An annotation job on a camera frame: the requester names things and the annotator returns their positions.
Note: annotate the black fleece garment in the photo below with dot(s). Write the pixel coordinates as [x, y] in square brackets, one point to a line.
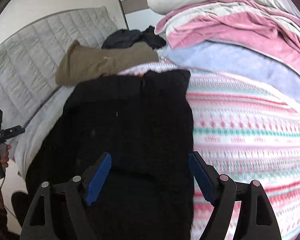
[145, 123]

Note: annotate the olive brown garment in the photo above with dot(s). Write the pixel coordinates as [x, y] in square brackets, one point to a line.
[83, 63]

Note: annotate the light blue fleece blanket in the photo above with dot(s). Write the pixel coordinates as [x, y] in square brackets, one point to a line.
[233, 59]

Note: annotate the pink striped patterned blanket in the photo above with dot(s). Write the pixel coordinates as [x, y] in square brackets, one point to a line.
[250, 131]

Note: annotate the pink velvet blanket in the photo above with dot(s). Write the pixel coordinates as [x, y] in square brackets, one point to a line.
[266, 30]

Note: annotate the dark navy garment pile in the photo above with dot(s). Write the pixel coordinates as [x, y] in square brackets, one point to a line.
[124, 38]

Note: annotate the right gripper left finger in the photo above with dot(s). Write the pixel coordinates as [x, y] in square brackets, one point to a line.
[59, 211]

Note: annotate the grey quilted headboard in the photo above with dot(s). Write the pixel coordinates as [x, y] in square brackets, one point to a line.
[29, 58]

